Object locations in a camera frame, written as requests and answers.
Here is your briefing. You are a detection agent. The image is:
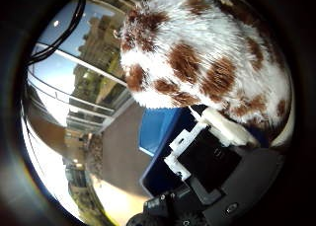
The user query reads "brown spotted white plush toy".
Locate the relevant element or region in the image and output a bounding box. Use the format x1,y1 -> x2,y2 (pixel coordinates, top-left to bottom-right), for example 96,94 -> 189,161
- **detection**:
118,0 -> 294,135

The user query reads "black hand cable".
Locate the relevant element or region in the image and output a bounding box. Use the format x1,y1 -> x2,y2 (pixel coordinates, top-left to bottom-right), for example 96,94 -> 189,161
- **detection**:
28,0 -> 87,66

